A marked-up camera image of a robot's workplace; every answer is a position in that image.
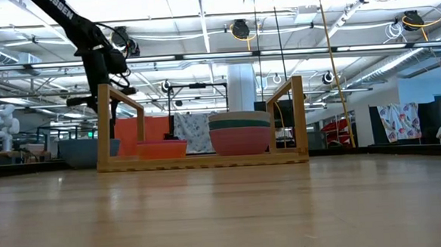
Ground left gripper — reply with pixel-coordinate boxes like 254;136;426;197
63;42;141;142

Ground blue bowl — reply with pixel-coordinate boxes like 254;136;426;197
57;136;123;171

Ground red translucent bowl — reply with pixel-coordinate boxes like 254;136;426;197
136;138;188;146

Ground yellow translucent bowl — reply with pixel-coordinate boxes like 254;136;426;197
136;140;189;161

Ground teal bowl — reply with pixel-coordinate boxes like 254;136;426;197
208;116;271;131

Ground pink bowl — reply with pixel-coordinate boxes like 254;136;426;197
208;125;273;158

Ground wooden slatted shelf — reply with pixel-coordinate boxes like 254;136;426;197
91;73;310;174

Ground orange cloth panel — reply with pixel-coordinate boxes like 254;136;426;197
113;115;173;158

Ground grey floral cloth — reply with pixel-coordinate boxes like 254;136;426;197
171;110;218;156

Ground long ceiling strip light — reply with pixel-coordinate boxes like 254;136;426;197
0;40;441;73

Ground white round column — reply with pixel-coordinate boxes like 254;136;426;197
226;63;258;113

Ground black panel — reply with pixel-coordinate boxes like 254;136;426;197
254;98;295;130

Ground red storage bins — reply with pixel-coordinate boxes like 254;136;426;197
319;117;353;134

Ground colourful floral cloth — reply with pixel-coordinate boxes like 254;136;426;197
376;102;423;144

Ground black partition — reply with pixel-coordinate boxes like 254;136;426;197
369;94;441;147

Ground black ceiling cable reel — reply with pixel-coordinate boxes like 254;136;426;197
109;24;141;59
230;17;253;42
402;9;427;32

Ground black stand frame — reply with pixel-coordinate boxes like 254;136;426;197
165;81;232;141

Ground thin black hanging cable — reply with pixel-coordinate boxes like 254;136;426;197
252;0;264;103

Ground yellow hanging cable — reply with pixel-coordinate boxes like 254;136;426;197
316;0;358;150

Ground black aluminium table frame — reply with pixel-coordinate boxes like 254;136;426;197
0;140;441;178

